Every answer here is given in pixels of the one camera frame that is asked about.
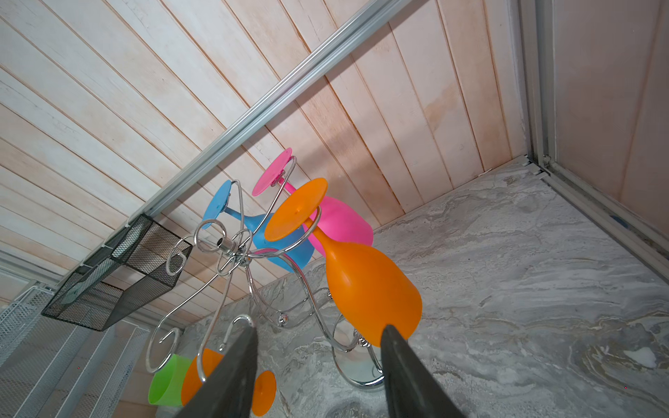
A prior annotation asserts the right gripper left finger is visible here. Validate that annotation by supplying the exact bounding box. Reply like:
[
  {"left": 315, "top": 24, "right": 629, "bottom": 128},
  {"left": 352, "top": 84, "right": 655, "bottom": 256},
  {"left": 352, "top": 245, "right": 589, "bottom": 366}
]
[{"left": 177, "top": 327, "right": 259, "bottom": 417}]

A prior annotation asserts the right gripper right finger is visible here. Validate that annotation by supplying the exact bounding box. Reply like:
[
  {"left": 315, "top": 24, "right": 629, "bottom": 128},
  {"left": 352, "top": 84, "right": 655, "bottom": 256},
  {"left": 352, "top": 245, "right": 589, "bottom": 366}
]
[{"left": 381, "top": 324, "right": 464, "bottom": 417}]

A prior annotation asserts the orange wine glass front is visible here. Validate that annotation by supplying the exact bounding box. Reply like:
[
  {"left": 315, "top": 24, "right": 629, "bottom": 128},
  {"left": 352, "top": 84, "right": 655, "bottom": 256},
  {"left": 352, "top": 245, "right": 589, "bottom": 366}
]
[{"left": 181, "top": 348, "right": 277, "bottom": 417}]

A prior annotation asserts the orange wine glass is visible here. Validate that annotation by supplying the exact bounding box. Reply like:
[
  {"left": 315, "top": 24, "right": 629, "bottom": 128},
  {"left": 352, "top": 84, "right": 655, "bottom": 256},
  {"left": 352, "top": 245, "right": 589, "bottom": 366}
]
[
  {"left": 265, "top": 178, "right": 423, "bottom": 347},
  {"left": 181, "top": 348, "right": 277, "bottom": 417}
]

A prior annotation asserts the green plastic wine glass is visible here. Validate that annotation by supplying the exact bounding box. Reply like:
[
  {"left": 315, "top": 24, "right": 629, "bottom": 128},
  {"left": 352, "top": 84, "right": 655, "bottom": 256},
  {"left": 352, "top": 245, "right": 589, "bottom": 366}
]
[{"left": 148, "top": 355, "right": 192, "bottom": 407}]

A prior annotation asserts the pink plastic wine glass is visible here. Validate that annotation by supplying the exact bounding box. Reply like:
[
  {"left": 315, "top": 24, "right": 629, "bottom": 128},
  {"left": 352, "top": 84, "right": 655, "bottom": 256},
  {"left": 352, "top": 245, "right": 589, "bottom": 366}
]
[{"left": 252, "top": 148, "right": 374, "bottom": 247}]

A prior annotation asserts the chrome wine glass rack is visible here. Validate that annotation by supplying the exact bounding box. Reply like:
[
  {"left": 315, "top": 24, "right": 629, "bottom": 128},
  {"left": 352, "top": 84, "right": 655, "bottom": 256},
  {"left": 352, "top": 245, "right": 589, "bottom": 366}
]
[{"left": 149, "top": 155, "right": 384, "bottom": 390}]

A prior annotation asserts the blue plastic wine glass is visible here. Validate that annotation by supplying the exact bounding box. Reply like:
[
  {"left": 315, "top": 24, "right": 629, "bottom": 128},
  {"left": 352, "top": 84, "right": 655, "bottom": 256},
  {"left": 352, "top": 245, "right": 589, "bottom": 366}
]
[{"left": 203, "top": 180, "right": 315, "bottom": 268}]

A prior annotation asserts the black wire mesh basket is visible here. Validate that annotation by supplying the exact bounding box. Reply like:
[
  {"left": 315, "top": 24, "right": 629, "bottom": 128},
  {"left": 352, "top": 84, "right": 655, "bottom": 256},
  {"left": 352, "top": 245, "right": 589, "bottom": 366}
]
[{"left": 42, "top": 215, "right": 193, "bottom": 331}]

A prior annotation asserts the white wire mesh shelf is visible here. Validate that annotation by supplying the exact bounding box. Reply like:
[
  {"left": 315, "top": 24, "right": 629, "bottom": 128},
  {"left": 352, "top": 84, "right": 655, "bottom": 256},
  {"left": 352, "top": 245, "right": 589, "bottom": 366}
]
[{"left": 1, "top": 286, "right": 148, "bottom": 417}]

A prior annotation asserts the horizontal aluminium wall profile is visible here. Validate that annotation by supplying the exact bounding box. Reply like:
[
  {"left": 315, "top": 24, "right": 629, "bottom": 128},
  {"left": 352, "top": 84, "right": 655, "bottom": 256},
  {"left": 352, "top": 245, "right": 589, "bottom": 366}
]
[{"left": 0, "top": 0, "right": 414, "bottom": 273}]

